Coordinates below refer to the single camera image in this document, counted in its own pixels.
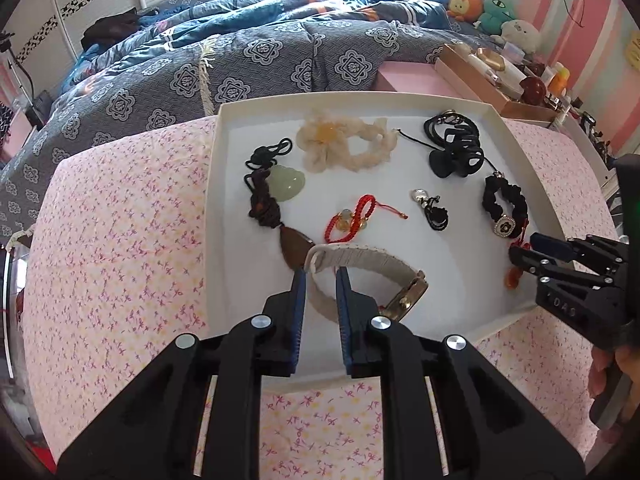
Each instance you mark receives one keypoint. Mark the black clothing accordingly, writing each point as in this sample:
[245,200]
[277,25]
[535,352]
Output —
[112,27]

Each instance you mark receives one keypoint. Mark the black scrunchie with round charm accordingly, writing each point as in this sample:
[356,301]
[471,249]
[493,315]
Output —
[492,200]

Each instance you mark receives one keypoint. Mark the orange bottle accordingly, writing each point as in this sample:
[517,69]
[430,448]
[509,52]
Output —
[560,80]

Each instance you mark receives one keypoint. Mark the black tripod stand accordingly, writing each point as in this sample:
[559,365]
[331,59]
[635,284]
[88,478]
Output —
[22,80]

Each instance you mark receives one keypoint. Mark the shallow cardboard box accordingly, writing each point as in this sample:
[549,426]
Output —
[470,82]

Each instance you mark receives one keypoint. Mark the yellow wall packet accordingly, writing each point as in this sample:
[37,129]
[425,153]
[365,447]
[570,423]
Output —
[635,50]

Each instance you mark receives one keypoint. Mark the pink flowered sheet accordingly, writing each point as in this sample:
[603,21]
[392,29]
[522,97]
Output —
[125,240]

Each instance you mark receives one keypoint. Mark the black hair claw clip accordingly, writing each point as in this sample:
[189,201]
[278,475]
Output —
[450,162]

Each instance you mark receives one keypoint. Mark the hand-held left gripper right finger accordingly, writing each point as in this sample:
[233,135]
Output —
[343,320]

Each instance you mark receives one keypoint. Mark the orange plush toy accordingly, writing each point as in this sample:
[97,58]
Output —
[465,5]

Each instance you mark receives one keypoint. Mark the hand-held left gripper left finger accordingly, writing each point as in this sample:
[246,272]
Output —
[298,320]

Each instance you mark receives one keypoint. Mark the red apple ornament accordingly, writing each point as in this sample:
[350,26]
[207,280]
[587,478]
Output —
[534,91]

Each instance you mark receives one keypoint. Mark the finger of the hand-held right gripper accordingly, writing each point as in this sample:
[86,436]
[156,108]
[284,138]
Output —
[550,246]
[525,259]

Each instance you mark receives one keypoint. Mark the white shallow tray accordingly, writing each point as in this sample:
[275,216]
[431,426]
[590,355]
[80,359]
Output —
[380,170]

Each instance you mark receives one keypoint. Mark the grey-white round plush toy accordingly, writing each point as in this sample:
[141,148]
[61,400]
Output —
[521,35]

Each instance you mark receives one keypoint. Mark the cream fabric scrunchie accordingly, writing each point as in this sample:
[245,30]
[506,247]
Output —
[320,145]

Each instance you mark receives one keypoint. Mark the person's right hand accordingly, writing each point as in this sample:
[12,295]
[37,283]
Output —
[599,375]

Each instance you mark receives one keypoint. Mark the blue patterned quilt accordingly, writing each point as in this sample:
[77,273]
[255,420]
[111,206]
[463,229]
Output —
[150,90]

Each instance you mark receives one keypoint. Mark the white desk organiser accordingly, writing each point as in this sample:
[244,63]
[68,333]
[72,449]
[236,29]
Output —
[585,145]

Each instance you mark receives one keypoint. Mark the pale green jade pendant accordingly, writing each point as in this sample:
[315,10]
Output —
[285,185]

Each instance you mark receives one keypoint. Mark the orange red tassel charm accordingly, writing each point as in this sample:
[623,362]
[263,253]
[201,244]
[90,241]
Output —
[512,280]

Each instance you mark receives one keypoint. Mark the green plush toy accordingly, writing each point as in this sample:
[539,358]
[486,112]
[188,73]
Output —
[495,12]

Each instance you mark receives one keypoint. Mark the round gold tin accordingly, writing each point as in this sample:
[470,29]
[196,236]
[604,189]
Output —
[490,58]

